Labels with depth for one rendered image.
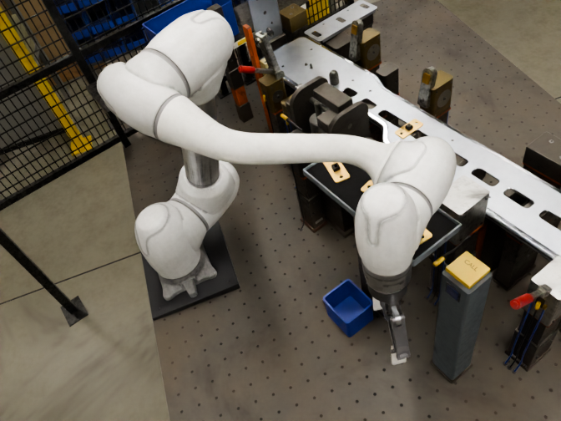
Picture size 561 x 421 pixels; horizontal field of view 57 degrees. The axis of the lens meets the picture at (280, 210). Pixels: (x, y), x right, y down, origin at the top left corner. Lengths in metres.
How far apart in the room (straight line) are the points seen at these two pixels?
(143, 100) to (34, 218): 2.39
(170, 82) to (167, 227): 0.56
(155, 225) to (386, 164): 0.77
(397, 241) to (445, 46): 1.68
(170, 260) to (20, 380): 1.36
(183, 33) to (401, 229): 0.59
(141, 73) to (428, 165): 0.57
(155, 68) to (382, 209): 0.53
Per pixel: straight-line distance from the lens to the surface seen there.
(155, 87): 1.04
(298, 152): 0.97
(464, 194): 1.25
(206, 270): 1.66
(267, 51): 1.68
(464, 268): 1.07
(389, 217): 0.81
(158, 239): 1.50
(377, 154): 0.97
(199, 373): 1.54
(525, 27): 3.89
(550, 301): 1.21
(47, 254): 3.11
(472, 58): 2.36
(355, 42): 1.86
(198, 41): 1.11
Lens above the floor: 2.05
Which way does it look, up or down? 49 degrees down
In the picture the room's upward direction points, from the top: 16 degrees counter-clockwise
